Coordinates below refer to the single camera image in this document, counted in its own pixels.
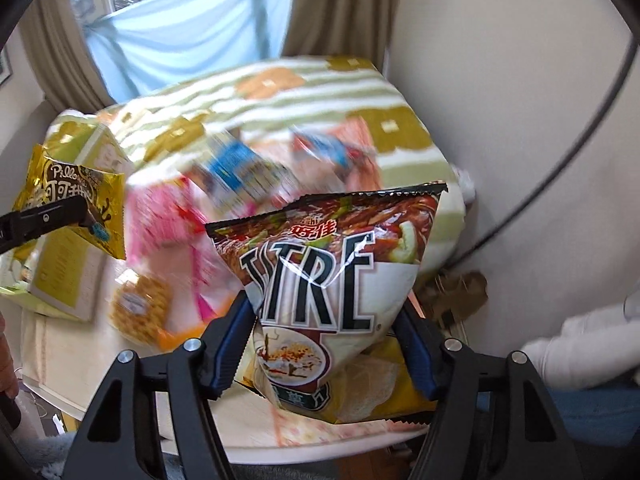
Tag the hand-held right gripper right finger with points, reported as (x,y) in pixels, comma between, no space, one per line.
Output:
(421,357)

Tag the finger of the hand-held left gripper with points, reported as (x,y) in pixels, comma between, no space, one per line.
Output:
(45,220)

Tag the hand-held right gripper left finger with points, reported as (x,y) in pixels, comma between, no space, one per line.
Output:
(229,355)

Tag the gold snack packet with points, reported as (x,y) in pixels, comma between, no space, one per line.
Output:
(65,175)

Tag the brown chip bag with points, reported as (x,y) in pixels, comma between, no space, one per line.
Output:
(320,265)

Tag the white and blue noodle packet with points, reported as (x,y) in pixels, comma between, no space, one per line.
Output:
(235,165)

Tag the blue and red cracker packet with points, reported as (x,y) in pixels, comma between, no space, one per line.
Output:
(330,150)

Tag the yellow chip bag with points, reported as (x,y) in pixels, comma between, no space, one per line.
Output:
(380,385)

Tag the yellow-green carton box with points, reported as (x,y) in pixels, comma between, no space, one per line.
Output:
(65,272)

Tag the brown paper bag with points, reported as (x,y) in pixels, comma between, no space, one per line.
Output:
(457,295)

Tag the round yellow cookie packet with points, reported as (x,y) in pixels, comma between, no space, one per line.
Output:
(141,307)

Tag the pink snack packet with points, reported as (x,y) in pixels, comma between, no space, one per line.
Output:
(160,220)

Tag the white cloth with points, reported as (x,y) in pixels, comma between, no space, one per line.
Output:
(585,345)

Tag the brown curtain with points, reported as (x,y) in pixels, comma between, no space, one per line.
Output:
(340,5)
(55,55)

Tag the white plastic bag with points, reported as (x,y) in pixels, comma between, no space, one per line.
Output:
(464,185)

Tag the blue denim cloth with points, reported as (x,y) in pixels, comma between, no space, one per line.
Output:
(600,410)

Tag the light blue curtain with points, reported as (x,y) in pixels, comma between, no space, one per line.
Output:
(190,45)

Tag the floral striped blanket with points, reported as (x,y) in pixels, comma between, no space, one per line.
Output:
(310,105)

